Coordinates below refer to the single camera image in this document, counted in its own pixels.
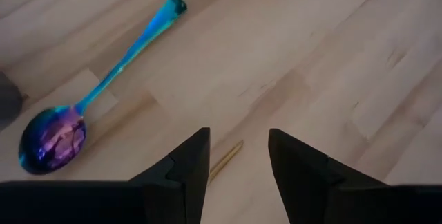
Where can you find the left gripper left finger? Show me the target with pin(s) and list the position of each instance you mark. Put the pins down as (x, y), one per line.
(190, 182)

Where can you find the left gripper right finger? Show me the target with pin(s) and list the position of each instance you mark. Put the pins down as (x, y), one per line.
(297, 182)

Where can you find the wooden spoon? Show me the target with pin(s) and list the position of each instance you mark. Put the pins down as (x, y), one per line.
(228, 156)

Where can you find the iridescent rainbow metal spoon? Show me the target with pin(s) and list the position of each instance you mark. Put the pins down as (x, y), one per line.
(52, 141)

